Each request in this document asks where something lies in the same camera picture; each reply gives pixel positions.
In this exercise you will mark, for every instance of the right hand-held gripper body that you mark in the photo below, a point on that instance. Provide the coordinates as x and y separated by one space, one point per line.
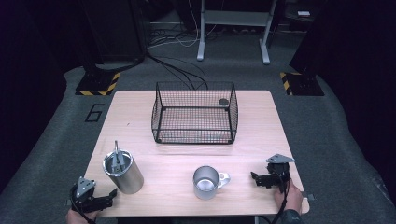
278 174

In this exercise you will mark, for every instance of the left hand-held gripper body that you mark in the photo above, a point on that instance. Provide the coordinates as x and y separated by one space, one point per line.
84 199

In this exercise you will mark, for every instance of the steel cylinder container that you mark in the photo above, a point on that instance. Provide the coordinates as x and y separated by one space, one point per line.
127 180

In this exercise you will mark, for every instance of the metal tool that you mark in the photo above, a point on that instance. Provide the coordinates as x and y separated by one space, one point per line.
117 157

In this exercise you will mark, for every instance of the person's left hand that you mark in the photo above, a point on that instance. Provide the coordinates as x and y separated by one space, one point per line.
77 217

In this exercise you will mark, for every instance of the person's right hand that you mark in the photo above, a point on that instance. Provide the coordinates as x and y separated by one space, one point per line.
294 199

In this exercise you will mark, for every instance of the grey tape strip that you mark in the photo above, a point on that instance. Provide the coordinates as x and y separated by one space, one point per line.
68 202
308 196

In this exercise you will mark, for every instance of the round dark basket tag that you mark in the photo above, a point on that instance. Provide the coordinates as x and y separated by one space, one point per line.
223 101

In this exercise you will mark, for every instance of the black yellow striped stand base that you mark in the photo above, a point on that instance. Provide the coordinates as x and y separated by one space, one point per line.
302 84
98 84

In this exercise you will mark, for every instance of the small white box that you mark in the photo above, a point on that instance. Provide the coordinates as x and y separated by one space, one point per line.
303 13

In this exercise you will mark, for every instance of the black cabinet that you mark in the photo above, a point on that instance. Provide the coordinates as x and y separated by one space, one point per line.
118 31

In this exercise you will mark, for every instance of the white desk frame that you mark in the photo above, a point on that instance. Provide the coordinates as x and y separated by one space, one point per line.
233 18

